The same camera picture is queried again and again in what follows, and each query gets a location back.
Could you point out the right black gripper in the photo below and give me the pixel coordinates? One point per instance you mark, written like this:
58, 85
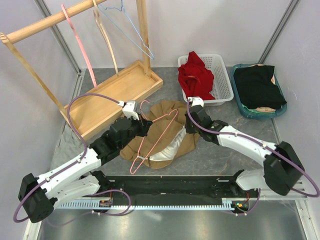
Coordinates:
188, 129

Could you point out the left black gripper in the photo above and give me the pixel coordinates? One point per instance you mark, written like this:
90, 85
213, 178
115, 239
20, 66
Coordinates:
144, 125

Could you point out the pink wire hanger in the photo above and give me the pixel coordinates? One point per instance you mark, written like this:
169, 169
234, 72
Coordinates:
157, 149

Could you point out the tan skirt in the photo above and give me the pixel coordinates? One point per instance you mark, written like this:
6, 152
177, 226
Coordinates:
184, 142

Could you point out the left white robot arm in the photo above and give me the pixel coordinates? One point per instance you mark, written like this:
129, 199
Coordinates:
40, 195

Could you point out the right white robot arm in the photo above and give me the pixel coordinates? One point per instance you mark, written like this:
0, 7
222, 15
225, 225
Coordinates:
280, 164

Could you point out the pink plastic hanger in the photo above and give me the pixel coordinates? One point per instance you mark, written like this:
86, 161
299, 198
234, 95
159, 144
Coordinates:
81, 47

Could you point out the wooden hanger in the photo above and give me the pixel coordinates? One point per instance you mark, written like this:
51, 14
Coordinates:
103, 32

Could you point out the red garment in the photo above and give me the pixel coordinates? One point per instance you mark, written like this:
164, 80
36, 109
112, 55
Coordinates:
195, 79

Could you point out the black garment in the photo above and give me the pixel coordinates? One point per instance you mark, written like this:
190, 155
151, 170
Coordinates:
256, 87

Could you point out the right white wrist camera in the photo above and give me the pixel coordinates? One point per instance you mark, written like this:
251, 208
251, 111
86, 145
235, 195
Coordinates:
196, 101

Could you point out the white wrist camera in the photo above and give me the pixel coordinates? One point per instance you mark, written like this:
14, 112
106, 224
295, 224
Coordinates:
129, 110
196, 101

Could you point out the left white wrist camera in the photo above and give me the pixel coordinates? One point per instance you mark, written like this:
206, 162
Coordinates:
129, 110

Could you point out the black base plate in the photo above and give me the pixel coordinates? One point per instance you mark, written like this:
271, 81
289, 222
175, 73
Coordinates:
171, 190

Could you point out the blue wire hanger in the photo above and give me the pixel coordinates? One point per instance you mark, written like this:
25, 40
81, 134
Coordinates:
134, 35

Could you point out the slotted cable duct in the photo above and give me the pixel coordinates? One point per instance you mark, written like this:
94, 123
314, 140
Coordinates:
95, 204

